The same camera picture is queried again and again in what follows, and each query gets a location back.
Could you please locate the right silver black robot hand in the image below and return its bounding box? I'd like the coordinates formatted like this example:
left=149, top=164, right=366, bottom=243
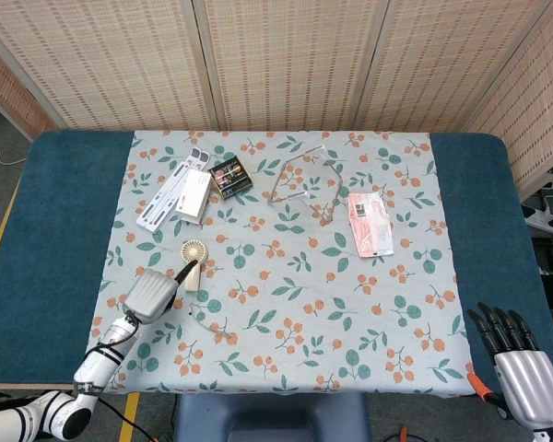
left=467, top=302, right=553, bottom=432

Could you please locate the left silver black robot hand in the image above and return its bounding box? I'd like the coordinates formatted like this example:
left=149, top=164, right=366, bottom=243
left=122, top=260, right=199, bottom=324

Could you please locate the cream handheld fan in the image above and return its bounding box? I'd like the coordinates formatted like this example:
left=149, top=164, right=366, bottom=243
left=180, top=240, right=208, bottom=293

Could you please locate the white folding stand with slots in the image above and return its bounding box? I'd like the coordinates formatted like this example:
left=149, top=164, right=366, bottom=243
left=135, top=147, right=210, bottom=231

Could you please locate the white box with red logo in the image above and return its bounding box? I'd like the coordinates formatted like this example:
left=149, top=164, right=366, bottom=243
left=175, top=168, right=213, bottom=226

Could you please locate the blue table mat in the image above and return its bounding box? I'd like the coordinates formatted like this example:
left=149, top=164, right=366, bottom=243
left=0, top=130, right=553, bottom=397

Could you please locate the floral printed tablecloth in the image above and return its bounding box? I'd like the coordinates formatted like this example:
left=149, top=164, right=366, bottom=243
left=86, top=129, right=478, bottom=397

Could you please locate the black box with colourful print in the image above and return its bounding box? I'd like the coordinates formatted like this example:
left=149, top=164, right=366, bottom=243
left=208, top=156, right=254, bottom=201

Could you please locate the white power strip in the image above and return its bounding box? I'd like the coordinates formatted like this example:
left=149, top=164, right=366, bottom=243
left=521, top=192, right=553, bottom=237

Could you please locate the blue chair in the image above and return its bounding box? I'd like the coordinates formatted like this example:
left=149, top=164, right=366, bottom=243
left=172, top=391, right=372, bottom=442

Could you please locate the pink and white sachet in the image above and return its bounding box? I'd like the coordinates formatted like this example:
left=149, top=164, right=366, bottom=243
left=347, top=192, right=395, bottom=259

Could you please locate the woven folding screen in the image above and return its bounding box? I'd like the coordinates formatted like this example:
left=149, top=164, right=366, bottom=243
left=0, top=0, right=553, bottom=197

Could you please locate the orange clamp handle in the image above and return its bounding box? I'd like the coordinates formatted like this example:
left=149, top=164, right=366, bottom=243
left=467, top=371, right=494, bottom=400

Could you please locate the clear acrylic hexagonal frame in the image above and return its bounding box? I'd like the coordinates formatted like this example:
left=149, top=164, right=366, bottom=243
left=266, top=145, right=343, bottom=227

